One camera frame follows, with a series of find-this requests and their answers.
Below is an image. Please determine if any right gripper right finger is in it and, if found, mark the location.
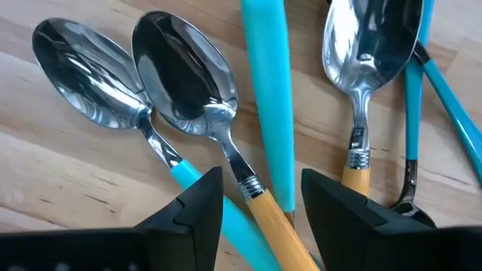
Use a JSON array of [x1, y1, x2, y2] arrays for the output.
[[300, 168, 482, 271]]

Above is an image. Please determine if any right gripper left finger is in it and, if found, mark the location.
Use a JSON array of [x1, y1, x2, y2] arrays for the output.
[[0, 166, 225, 271]]

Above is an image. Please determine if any silver spoon orange handle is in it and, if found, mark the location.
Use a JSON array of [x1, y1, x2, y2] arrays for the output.
[[322, 0, 425, 197], [131, 10, 321, 271]]

